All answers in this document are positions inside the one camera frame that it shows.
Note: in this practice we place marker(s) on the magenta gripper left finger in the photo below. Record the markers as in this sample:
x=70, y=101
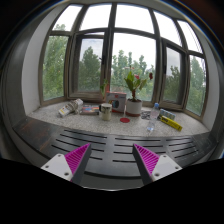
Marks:
x=71, y=166

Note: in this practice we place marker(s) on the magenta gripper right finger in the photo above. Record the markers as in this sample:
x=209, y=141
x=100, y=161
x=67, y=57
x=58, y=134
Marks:
x=152, y=166

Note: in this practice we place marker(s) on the clear plastic water bottle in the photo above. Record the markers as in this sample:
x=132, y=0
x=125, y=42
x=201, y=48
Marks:
x=153, y=117

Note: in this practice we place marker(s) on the dark vented radiator cover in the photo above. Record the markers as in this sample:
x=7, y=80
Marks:
x=111, y=155

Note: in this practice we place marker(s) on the yellow rectangular box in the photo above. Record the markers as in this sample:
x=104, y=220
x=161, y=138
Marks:
x=171, y=123

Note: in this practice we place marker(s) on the dark patterned small packet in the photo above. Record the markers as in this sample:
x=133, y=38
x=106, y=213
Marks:
x=145, y=115

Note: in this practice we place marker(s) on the red round coaster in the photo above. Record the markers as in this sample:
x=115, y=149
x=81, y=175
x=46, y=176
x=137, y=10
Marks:
x=125, y=120

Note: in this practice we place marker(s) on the teal blister pack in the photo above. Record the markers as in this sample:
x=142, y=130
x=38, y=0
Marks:
x=167, y=114

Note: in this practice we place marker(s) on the flat colourful book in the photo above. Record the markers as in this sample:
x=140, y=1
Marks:
x=89, y=110

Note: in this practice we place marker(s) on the white flower pot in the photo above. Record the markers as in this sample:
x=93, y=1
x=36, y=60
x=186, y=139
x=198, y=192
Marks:
x=133, y=108

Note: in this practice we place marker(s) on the white ceramic mug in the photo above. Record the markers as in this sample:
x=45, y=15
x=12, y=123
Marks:
x=106, y=111

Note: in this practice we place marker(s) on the red and white box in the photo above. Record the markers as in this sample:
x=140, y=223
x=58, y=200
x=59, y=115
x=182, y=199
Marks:
x=117, y=100

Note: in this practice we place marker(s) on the green plant with red flowers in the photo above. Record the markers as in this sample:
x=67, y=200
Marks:
x=135, y=82

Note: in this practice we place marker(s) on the brown window frame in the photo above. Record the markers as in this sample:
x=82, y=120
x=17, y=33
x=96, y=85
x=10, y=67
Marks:
x=90, y=46

